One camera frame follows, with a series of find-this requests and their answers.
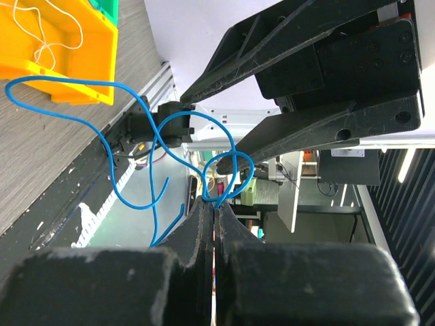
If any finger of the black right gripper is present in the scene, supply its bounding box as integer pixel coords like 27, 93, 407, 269
180, 0, 390, 104
236, 91, 421, 163

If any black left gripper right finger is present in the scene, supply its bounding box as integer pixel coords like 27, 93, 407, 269
214, 203, 420, 325

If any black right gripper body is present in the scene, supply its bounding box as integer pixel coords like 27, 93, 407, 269
256, 1, 421, 112

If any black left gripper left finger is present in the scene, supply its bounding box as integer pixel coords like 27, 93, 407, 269
1, 199, 213, 325

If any blue cable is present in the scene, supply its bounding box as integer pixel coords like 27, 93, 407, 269
5, 76, 255, 248

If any white cable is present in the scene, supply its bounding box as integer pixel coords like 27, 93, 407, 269
12, 0, 84, 72

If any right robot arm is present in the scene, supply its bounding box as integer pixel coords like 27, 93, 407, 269
107, 1, 424, 175

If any near green plastic bin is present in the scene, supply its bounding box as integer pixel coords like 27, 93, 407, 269
88, 0, 119, 26

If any yellow plastic bin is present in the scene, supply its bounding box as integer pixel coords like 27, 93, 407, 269
0, 0, 119, 105

